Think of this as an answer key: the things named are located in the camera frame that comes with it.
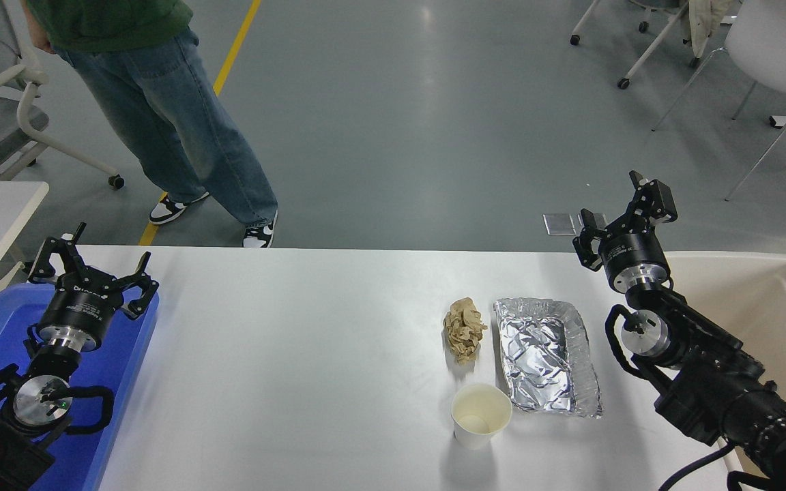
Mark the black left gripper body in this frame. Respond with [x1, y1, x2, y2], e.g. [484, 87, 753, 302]
[38, 276, 125, 343]

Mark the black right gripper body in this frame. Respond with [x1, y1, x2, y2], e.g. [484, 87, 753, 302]
[598, 229, 668, 285]

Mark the silver foil tray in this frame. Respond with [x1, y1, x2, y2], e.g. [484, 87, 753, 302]
[493, 297, 604, 418]

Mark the tan paper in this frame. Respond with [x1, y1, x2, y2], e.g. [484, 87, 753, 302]
[443, 297, 488, 365]

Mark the white paper cup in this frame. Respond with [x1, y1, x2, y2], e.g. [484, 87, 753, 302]
[450, 383, 513, 450]

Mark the person's right hand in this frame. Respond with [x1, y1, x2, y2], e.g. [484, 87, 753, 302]
[29, 22, 55, 55]

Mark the large pale bin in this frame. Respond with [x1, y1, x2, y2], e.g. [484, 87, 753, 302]
[663, 251, 786, 491]

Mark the office chair caster base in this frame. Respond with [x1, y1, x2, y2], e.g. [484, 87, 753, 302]
[628, 0, 682, 33]

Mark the person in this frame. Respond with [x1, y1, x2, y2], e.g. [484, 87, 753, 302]
[22, 0, 279, 249]

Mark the pale hanging cloth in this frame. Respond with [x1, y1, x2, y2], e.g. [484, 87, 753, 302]
[681, 0, 735, 59]

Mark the white shell chair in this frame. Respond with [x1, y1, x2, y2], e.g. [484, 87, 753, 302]
[652, 0, 786, 202]

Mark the white rolling table frame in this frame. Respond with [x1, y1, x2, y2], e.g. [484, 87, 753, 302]
[569, 0, 702, 91]

